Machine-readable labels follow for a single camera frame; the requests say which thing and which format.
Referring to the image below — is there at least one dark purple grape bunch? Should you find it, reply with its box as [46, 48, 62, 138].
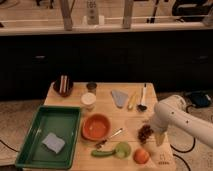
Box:
[138, 125, 153, 144]

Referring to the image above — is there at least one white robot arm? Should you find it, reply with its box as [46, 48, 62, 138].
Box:
[149, 95, 213, 148]

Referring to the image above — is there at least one red bowl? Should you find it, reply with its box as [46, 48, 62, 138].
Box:
[81, 114, 111, 141]

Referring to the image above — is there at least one dark brown bowl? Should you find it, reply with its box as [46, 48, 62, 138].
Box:
[53, 75, 73, 97]

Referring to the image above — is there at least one orange fruit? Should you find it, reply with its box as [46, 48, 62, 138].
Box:
[133, 148, 150, 164]

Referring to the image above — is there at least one green ladle scoop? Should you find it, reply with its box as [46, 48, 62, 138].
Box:
[91, 142, 131, 159]

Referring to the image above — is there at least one yellow banana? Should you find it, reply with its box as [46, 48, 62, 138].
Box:
[127, 92, 137, 110]

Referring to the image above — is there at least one grey blue cloth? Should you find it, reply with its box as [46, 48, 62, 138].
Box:
[111, 90, 128, 108]

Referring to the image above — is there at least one white lidded jar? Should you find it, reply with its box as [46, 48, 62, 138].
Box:
[81, 92, 96, 111]

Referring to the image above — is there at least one small dark metal cup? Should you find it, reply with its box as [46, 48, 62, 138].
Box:
[86, 82, 97, 94]

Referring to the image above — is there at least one blue sponge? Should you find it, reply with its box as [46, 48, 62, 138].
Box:
[42, 133, 65, 154]

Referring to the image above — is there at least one green plastic tray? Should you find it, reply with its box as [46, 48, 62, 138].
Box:
[15, 106, 81, 169]

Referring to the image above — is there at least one white remote control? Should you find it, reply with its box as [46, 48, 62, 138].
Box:
[86, 0, 99, 25]

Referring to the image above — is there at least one black power cable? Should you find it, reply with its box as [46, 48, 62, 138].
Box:
[170, 103, 198, 171]

